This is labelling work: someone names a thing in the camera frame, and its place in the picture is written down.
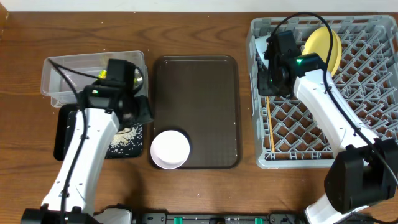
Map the green yellow snack wrapper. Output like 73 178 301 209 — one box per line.
98 70 107 79

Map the black plastic tray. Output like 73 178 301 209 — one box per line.
53 102 145 162

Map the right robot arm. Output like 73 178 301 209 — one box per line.
254 30 397 223

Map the wooden chopstick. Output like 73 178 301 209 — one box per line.
266 96 275 152

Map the clear plastic bin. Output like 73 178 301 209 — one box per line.
40 50 148 108

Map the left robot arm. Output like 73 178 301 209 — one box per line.
21 59 154 224

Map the pink bowl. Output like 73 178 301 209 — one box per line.
150 130 190 169

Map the dark brown serving tray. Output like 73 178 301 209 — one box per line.
151 55 242 169

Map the white rice pile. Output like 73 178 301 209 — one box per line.
106 125 144 158

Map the yellow round plate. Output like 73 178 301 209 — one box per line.
302 27 342 77

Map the light blue bowl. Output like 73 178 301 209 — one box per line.
255 35 269 69

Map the grey plastic dishwasher rack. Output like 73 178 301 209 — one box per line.
246 15 397 169

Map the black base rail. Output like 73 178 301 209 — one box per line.
133 212 307 224

